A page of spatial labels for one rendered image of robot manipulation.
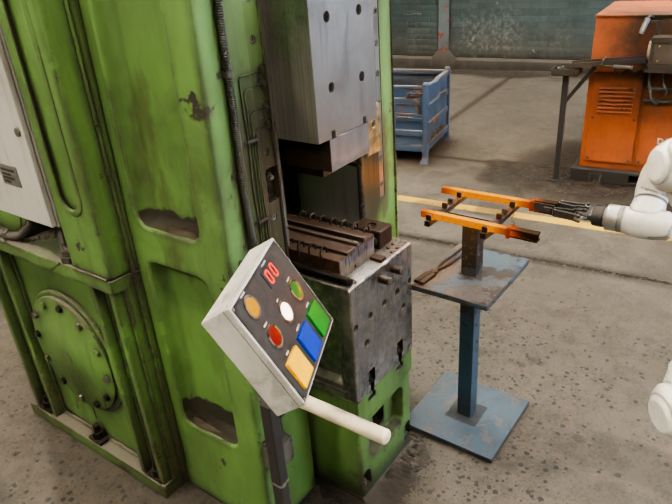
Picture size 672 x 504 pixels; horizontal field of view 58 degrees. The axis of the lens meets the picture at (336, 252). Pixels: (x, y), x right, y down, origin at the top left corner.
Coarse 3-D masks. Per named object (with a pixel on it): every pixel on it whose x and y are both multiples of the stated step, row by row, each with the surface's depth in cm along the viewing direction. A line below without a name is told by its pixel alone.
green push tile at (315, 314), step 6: (312, 300) 157; (312, 306) 155; (318, 306) 157; (312, 312) 153; (318, 312) 156; (312, 318) 152; (318, 318) 154; (324, 318) 157; (312, 324) 152; (318, 324) 153; (324, 324) 156; (318, 330) 152; (324, 330) 154
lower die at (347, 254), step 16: (320, 224) 211; (304, 240) 201; (320, 240) 200; (336, 240) 198; (368, 240) 199; (304, 256) 196; (336, 256) 191; (352, 256) 193; (368, 256) 202; (336, 272) 190
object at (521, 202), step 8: (448, 192) 236; (456, 192) 234; (464, 192) 232; (472, 192) 231; (480, 192) 230; (488, 200) 227; (496, 200) 226; (504, 200) 224; (512, 200) 222; (520, 200) 221; (528, 200) 220; (536, 200) 217; (544, 200) 216
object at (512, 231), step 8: (424, 208) 220; (424, 216) 218; (432, 216) 216; (440, 216) 214; (448, 216) 213; (456, 216) 212; (464, 224) 209; (472, 224) 207; (480, 224) 206; (488, 224) 205; (496, 224) 204; (512, 224) 202; (496, 232) 203; (504, 232) 201; (512, 232) 200; (520, 232) 198; (528, 232) 196; (536, 232) 196; (528, 240) 197; (536, 240) 196
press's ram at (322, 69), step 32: (288, 0) 153; (320, 0) 154; (352, 0) 165; (288, 32) 157; (320, 32) 157; (352, 32) 168; (288, 64) 161; (320, 64) 160; (352, 64) 171; (288, 96) 166; (320, 96) 163; (352, 96) 175; (288, 128) 171; (320, 128) 166; (352, 128) 178
